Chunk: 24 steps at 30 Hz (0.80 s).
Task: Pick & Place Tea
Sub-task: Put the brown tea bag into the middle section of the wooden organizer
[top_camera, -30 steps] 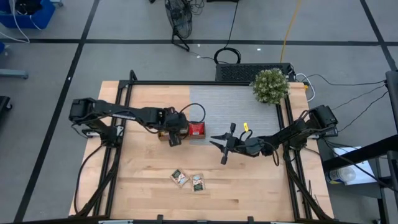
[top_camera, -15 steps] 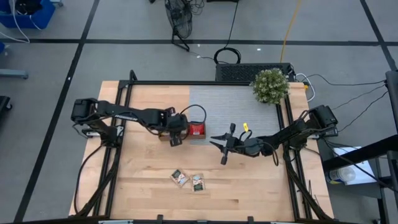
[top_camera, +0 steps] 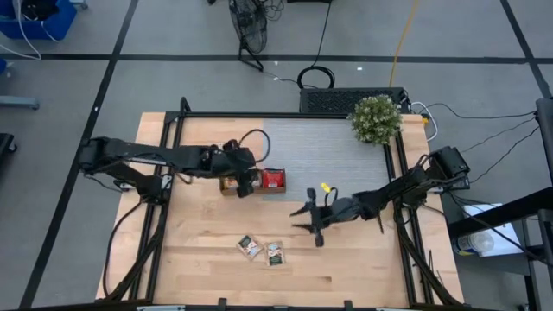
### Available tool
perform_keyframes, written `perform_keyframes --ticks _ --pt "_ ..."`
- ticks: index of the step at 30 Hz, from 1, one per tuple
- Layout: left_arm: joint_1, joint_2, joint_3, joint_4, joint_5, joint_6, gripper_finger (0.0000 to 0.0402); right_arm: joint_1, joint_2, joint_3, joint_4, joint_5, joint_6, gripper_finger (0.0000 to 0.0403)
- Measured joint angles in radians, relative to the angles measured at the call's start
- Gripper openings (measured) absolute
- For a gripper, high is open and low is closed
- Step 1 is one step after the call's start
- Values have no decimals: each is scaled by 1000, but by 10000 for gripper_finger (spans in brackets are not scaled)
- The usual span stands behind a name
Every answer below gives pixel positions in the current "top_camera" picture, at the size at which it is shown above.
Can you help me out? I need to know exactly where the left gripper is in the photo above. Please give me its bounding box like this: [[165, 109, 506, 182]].
[[209, 138, 261, 199]]

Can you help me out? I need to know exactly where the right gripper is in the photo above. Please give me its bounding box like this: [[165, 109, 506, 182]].
[[289, 187, 362, 249]]

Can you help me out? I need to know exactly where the red tea packet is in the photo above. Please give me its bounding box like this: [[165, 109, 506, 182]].
[[262, 168, 286, 189]]

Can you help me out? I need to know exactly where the wooden three-compartment tray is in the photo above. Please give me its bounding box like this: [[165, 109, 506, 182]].
[[219, 168, 288, 197]]

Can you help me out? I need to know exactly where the grey woven placemat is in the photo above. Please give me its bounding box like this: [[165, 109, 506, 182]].
[[262, 117, 392, 203]]

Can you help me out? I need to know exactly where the black perforated computer case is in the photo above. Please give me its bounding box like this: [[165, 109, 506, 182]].
[[299, 86, 411, 116]]

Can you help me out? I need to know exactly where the artificial potted green plant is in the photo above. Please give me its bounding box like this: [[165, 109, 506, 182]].
[[347, 93, 404, 146]]

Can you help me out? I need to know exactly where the black power brick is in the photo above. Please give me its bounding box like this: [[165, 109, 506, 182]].
[[431, 175, 472, 194]]

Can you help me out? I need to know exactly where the black metal stand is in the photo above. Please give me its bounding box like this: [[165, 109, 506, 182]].
[[447, 98, 553, 311]]

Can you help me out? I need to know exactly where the white box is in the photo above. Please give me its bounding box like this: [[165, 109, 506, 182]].
[[452, 202, 524, 259]]

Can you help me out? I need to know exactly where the blue plastic bin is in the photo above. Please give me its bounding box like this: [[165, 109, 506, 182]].
[[0, 0, 79, 42]]

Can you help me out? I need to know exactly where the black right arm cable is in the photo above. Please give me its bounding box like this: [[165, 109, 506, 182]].
[[323, 187, 340, 208]]

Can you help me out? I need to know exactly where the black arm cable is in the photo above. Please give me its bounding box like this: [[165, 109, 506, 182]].
[[84, 128, 271, 299], [323, 187, 340, 208]]

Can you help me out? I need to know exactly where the black metal table frame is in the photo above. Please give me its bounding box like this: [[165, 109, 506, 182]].
[[103, 96, 466, 308]]

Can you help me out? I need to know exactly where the black coiled cable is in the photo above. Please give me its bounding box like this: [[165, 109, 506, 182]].
[[296, 0, 336, 91]]

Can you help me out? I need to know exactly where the black wire floor fan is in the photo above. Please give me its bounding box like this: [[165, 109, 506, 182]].
[[227, 0, 270, 73]]

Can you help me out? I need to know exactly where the white looped cable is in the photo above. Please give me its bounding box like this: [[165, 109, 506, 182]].
[[410, 100, 440, 143]]

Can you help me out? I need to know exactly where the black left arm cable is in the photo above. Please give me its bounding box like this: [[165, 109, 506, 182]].
[[84, 128, 271, 299]]

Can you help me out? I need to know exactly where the thin black cable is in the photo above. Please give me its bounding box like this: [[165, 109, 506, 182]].
[[460, 116, 538, 155], [421, 102, 538, 121]]

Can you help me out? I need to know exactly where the yellow cable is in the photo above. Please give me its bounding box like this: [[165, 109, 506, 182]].
[[388, 0, 421, 88]]

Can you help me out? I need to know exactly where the long white cable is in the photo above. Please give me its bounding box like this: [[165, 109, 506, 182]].
[[0, 0, 60, 61]]

